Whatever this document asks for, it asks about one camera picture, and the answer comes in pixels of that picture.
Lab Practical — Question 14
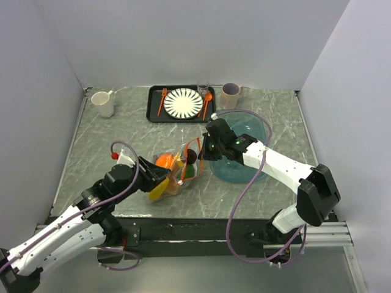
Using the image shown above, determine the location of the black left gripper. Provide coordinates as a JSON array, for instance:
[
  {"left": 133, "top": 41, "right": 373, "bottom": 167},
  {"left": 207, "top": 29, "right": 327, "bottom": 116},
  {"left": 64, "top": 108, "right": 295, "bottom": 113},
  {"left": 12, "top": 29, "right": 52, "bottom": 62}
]
[{"left": 114, "top": 155, "right": 172, "bottom": 203}]

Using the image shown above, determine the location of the dark purple food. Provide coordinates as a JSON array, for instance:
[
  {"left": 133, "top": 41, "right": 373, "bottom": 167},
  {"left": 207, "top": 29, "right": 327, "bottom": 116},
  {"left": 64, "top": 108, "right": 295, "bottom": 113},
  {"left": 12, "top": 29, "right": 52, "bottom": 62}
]
[{"left": 186, "top": 148, "right": 197, "bottom": 165}]

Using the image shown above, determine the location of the yellow banana toy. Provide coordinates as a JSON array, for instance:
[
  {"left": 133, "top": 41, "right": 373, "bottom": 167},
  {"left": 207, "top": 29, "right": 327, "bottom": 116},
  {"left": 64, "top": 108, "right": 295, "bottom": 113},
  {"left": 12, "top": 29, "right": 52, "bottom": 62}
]
[{"left": 148, "top": 178, "right": 170, "bottom": 201}]

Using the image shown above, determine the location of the clear zip top bag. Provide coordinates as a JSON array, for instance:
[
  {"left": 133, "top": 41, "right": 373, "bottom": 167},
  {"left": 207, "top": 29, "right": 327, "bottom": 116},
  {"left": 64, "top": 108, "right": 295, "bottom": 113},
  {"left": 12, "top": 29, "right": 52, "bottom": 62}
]
[{"left": 152, "top": 137, "right": 203, "bottom": 201}]

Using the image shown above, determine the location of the green lime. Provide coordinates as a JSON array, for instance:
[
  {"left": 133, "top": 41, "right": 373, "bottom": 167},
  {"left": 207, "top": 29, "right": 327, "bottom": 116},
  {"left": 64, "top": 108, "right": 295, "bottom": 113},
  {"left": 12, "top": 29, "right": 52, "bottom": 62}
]
[{"left": 184, "top": 164, "right": 197, "bottom": 179}]

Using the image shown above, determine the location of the orange fruit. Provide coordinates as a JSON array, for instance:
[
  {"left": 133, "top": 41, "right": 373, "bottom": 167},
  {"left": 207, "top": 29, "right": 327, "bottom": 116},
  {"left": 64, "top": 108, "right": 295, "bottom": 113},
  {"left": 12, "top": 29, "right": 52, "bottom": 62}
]
[{"left": 155, "top": 153, "right": 175, "bottom": 169}]

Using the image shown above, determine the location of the orange pumpkin toy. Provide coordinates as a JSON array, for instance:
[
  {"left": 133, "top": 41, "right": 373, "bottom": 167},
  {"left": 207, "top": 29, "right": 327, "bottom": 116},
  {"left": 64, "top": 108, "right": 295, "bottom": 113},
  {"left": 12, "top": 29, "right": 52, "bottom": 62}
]
[{"left": 165, "top": 176, "right": 180, "bottom": 195}]

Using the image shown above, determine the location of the yellow lumpy food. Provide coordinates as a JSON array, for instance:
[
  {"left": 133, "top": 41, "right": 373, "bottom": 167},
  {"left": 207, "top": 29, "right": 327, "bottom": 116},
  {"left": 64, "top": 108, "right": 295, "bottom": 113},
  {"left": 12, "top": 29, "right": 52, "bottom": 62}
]
[{"left": 174, "top": 153, "right": 186, "bottom": 168}]

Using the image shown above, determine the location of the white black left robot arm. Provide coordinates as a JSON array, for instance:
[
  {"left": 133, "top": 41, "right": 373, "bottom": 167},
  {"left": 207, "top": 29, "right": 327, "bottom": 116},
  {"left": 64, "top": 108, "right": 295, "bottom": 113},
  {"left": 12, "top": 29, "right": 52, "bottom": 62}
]
[{"left": 1, "top": 157, "right": 170, "bottom": 292}]

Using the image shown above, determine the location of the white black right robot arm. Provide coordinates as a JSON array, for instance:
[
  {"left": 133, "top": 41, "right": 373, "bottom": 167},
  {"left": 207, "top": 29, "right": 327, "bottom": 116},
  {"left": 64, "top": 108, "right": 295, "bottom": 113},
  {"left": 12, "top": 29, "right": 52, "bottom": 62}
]
[{"left": 199, "top": 115, "right": 340, "bottom": 243}]

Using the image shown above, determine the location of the teal transparent plastic container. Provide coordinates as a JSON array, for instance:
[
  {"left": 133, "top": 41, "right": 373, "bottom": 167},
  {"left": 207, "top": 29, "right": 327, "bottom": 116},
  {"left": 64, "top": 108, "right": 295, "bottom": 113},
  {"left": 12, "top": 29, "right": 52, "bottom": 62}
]
[{"left": 210, "top": 111, "right": 267, "bottom": 184}]

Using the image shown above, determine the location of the orange plastic spoon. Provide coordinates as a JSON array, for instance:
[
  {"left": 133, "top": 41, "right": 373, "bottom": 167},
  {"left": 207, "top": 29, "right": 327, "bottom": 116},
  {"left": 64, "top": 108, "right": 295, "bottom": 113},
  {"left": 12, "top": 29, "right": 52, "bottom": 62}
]
[{"left": 203, "top": 92, "right": 213, "bottom": 120}]

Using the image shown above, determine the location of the beige mug purple inside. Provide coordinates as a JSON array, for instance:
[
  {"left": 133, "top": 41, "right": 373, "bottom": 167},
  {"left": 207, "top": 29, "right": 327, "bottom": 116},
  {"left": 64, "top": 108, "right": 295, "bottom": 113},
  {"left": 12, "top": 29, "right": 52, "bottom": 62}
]
[{"left": 221, "top": 82, "right": 243, "bottom": 110}]

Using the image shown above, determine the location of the white black striped plate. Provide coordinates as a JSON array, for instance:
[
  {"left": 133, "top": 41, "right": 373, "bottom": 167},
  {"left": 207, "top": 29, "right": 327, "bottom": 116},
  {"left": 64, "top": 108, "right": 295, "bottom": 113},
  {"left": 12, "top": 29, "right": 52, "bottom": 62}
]
[{"left": 163, "top": 88, "right": 203, "bottom": 120}]

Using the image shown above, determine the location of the clear drinking glass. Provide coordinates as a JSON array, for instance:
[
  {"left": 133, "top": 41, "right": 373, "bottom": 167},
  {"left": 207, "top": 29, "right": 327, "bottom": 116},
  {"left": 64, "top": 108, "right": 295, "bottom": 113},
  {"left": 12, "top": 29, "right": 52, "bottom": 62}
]
[{"left": 197, "top": 79, "right": 210, "bottom": 98}]

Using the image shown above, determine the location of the black serving tray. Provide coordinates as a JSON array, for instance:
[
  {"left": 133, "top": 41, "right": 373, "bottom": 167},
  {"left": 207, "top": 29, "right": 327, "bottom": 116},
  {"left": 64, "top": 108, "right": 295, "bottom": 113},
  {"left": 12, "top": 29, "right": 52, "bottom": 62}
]
[{"left": 146, "top": 84, "right": 216, "bottom": 123}]

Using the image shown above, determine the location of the orange plastic fork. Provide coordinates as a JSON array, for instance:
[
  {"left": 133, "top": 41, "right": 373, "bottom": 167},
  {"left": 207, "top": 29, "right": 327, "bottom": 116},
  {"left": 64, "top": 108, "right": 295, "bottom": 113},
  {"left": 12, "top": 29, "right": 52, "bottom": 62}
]
[{"left": 157, "top": 88, "right": 167, "bottom": 116}]

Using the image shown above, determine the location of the white mug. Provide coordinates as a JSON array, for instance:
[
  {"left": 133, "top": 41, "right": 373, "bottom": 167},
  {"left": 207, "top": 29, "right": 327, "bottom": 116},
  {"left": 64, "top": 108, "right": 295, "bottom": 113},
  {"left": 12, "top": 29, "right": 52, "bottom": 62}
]
[{"left": 91, "top": 90, "right": 114, "bottom": 118}]

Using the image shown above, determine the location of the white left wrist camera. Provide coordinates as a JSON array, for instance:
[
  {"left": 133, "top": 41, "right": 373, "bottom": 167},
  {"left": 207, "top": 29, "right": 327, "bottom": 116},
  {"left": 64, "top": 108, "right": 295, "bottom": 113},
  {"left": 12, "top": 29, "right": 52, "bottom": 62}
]
[{"left": 111, "top": 148, "right": 135, "bottom": 167}]

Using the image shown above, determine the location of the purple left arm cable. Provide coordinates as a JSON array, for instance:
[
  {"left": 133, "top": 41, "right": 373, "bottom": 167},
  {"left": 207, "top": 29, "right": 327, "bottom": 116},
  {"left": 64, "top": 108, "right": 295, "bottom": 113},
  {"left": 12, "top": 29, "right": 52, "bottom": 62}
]
[{"left": 0, "top": 140, "right": 141, "bottom": 274}]

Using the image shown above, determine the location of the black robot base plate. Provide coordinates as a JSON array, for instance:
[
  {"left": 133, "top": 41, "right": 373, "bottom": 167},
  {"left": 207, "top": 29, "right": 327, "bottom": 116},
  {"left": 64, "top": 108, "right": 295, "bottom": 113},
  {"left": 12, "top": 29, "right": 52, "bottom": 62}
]
[{"left": 103, "top": 217, "right": 294, "bottom": 258}]

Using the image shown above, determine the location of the aluminium frame rail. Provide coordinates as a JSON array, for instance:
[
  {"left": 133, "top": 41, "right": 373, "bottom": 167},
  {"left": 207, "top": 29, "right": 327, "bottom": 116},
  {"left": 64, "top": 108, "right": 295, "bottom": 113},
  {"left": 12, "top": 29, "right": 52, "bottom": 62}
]
[{"left": 29, "top": 224, "right": 355, "bottom": 251}]

